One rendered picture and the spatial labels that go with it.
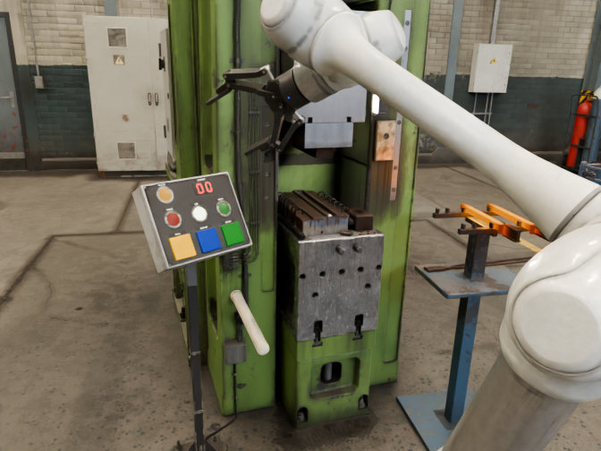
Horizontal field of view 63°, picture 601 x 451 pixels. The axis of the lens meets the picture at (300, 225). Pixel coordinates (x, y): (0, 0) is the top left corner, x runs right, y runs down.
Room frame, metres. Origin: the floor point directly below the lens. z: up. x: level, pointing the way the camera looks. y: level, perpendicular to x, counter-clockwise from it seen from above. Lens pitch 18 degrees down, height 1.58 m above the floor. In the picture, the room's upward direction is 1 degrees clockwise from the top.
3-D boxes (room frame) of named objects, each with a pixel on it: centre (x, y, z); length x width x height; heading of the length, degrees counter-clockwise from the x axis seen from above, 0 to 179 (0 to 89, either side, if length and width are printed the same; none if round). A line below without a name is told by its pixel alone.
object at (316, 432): (1.87, -0.12, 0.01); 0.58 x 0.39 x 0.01; 110
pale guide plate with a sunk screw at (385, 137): (2.14, -0.35, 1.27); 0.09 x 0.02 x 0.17; 110
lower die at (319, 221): (2.11, -0.03, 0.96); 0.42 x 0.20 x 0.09; 20
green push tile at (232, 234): (1.63, 0.24, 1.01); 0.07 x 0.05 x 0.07; 135
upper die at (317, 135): (2.11, -0.03, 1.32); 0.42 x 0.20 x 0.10; 20
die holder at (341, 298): (2.14, -0.08, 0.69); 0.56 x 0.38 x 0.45; 20
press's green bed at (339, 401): (2.14, -0.08, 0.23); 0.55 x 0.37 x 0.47; 20
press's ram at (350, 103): (2.13, -0.07, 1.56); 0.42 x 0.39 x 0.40; 20
